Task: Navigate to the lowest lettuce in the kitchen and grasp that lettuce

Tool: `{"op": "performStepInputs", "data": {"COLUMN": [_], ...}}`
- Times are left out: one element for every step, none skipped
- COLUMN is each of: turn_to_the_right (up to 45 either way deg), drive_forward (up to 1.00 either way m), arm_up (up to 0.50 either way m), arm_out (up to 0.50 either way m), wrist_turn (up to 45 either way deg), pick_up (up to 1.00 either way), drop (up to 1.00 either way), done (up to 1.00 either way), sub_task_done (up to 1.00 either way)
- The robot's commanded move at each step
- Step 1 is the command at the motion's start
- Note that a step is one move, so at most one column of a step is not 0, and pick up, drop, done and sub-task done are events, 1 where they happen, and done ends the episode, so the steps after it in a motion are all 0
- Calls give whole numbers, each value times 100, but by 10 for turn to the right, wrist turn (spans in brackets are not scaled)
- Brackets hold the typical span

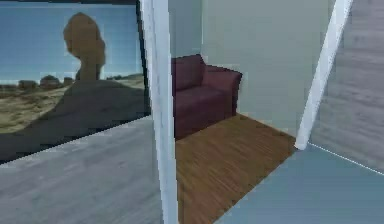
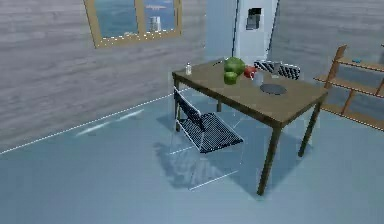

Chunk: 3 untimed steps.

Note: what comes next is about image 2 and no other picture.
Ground wooden framed window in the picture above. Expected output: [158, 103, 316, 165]
[83, 0, 184, 49]

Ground black mesh chair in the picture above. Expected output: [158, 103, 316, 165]
[169, 85, 245, 192]
[253, 60, 301, 81]

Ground brown wooden shelf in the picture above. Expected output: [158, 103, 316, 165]
[313, 43, 384, 132]

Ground red tomato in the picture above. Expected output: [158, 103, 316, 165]
[243, 65, 258, 79]

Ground brown wooden table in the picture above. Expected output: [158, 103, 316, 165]
[171, 58, 329, 197]

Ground grey cup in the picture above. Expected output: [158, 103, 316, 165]
[252, 71, 265, 87]

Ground dark grey round plate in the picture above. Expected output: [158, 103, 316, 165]
[259, 83, 288, 96]

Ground large green lettuce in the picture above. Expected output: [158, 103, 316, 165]
[223, 56, 247, 76]

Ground small green lettuce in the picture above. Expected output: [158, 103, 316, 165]
[223, 71, 239, 86]

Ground white fridge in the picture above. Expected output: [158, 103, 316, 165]
[204, 0, 280, 66]

